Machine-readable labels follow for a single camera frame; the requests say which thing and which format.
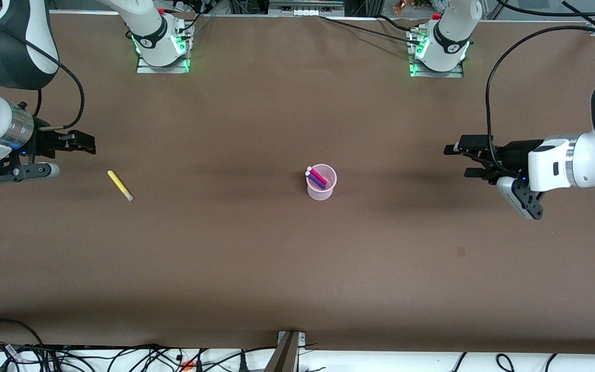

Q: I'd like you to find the yellow marker pen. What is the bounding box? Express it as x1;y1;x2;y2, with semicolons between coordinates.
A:
107;169;135;202

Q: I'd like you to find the grey power strip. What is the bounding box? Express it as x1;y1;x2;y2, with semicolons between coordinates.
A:
268;0;346;17

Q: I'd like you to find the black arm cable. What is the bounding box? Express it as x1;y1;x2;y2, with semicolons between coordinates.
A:
485;25;595;174
0;15;86;131

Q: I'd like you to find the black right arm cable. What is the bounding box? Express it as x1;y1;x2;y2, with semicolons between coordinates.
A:
0;15;86;131

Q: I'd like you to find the pink mesh pen holder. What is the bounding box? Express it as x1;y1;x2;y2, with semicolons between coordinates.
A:
306;163;338;202

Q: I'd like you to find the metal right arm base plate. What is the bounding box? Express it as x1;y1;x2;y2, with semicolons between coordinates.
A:
135;23;192;74

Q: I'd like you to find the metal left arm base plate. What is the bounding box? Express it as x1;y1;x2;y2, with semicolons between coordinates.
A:
408;27;465;79

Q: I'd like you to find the metal table edge bracket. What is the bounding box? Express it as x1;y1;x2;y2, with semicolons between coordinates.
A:
264;330;307;372

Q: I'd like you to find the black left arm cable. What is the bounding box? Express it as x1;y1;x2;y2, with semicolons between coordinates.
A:
485;25;595;174

